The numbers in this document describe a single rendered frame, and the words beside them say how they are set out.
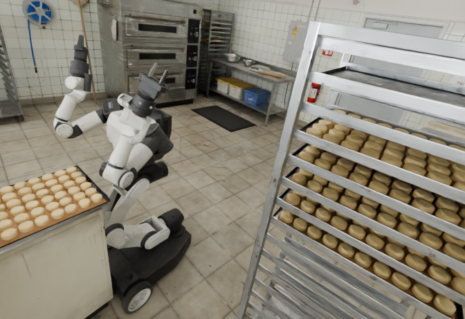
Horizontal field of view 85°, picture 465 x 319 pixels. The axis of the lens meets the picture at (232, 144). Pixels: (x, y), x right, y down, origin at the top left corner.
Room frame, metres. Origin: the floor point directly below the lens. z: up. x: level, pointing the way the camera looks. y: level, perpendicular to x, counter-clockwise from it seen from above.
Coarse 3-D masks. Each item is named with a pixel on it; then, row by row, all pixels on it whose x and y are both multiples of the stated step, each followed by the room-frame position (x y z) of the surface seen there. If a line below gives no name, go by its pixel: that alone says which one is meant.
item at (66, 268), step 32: (64, 224) 0.83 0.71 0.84; (96, 224) 0.94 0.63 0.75; (0, 256) 0.64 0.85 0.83; (32, 256) 0.71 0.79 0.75; (64, 256) 0.81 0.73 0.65; (96, 256) 0.92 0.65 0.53; (0, 288) 0.61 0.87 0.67; (32, 288) 0.69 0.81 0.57; (64, 288) 0.78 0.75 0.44; (96, 288) 0.90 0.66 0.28
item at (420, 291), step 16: (288, 224) 0.74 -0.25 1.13; (304, 224) 0.73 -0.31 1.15; (320, 240) 0.68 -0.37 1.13; (336, 240) 0.67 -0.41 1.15; (352, 256) 0.63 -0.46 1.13; (368, 256) 0.62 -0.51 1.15; (384, 272) 0.57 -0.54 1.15; (400, 272) 0.59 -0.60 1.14; (400, 288) 0.53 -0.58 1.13; (416, 288) 0.53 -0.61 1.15; (432, 304) 0.50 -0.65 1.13; (448, 304) 0.49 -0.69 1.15
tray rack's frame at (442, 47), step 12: (324, 24) 0.71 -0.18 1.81; (336, 24) 0.70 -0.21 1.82; (336, 36) 0.69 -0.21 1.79; (348, 36) 0.68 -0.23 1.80; (360, 36) 0.66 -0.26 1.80; (372, 36) 0.65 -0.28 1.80; (384, 36) 0.64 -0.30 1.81; (396, 36) 0.62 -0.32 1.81; (408, 36) 0.61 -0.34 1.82; (420, 36) 0.60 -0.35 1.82; (408, 48) 0.61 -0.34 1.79; (420, 48) 0.60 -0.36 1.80; (432, 48) 0.59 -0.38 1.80; (444, 48) 0.58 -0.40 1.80; (456, 48) 0.57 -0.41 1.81; (276, 300) 1.07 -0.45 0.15; (288, 312) 1.01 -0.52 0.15; (396, 312) 0.79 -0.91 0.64
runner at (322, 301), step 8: (280, 272) 1.09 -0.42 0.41; (288, 280) 1.04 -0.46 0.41; (296, 280) 1.03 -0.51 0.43; (304, 288) 1.00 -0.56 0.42; (312, 296) 0.96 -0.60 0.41; (320, 296) 0.95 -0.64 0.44; (320, 304) 0.92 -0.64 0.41; (328, 304) 0.92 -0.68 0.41; (336, 312) 0.89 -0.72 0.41; (344, 312) 0.88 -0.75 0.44
